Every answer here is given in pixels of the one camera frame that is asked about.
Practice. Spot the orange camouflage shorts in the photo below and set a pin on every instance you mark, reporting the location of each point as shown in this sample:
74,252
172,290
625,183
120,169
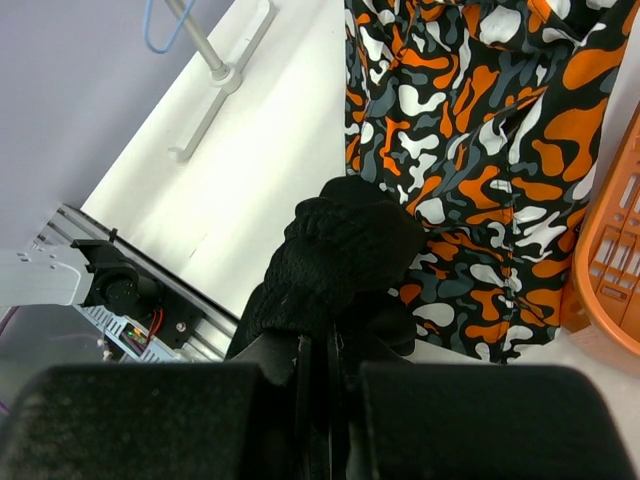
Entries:
483,120

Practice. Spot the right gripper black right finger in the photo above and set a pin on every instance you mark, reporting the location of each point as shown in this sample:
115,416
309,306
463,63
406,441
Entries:
392,419

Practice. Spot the aluminium mounting rail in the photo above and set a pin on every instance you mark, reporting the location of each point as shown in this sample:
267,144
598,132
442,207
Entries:
187,326

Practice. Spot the orange plastic laundry basket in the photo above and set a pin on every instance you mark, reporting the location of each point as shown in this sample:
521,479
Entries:
600,310

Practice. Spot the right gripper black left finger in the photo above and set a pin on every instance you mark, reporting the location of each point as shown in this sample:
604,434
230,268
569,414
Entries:
218,420

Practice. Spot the black shorts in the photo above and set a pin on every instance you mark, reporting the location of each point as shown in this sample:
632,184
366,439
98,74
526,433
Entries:
343,252

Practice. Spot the metal clothes rack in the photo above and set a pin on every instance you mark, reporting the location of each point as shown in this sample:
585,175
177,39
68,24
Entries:
222,77

